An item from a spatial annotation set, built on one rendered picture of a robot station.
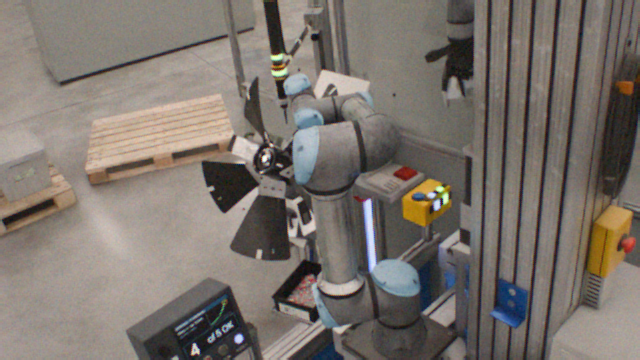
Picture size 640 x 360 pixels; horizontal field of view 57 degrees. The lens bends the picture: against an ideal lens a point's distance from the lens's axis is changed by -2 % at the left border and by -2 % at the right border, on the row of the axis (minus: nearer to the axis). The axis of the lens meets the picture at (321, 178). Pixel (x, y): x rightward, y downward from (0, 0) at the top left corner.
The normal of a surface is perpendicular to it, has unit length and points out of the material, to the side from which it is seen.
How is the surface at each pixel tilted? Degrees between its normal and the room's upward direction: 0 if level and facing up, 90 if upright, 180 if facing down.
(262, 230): 50
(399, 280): 8
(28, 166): 95
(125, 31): 90
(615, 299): 0
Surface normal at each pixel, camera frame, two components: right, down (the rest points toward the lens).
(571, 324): -0.11, -0.85
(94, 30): 0.52, 0.39
